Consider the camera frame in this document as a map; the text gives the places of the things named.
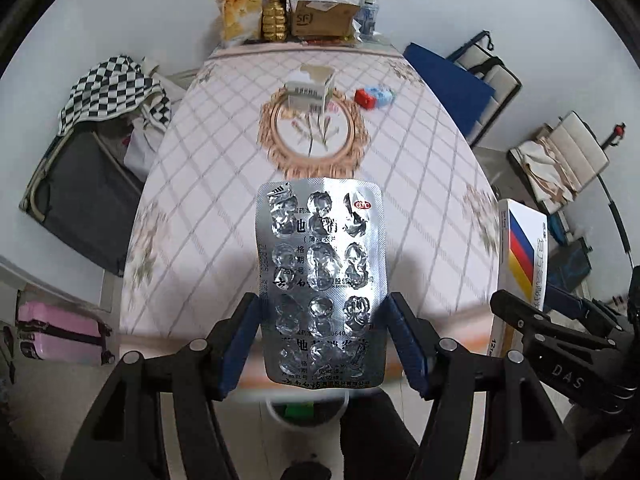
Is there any white box with striped flag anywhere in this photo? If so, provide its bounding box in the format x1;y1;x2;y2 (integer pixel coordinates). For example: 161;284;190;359
487;197;549;359

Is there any white round trash bin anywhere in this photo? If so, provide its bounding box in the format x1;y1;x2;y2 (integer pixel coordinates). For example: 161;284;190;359
265;389;350;431

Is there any black blue weight bench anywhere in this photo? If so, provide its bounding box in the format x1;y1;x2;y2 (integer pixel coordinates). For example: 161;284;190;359
547;237;592;292

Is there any pink suitcase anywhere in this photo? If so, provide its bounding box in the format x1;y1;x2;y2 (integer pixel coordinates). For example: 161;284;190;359
16;301;115;366

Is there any chair with beige cloth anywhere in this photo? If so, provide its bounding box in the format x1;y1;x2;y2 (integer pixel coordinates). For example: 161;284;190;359
506;110;610;216

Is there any dark folding chair left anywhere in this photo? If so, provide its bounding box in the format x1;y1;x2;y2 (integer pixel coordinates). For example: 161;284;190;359
18;122;143;278

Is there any checkered black white cloth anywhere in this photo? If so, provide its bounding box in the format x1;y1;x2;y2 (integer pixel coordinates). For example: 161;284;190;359
58;54;171;136

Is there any patterned tablecloth dining table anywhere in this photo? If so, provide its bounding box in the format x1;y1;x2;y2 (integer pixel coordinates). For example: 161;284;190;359
118;41;501;391

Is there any red blue small box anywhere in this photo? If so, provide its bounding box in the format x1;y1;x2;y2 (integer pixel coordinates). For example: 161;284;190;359
354;87;395;110

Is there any white green medicine box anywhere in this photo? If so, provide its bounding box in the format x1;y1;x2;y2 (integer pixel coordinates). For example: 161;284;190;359
284;63;335;114

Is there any gold foil chocolates box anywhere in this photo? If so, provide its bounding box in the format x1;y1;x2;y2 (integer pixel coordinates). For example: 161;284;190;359
262;0;288;42

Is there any plastic water bottle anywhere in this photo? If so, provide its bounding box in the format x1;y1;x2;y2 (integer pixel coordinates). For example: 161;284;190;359
358;0;380;39

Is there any cardboard shipping box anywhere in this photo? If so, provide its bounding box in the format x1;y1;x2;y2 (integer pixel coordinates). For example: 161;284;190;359
290;0;360;38

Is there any yellow snack bag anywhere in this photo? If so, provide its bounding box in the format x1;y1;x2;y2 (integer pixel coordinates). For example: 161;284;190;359
216;0;262;48

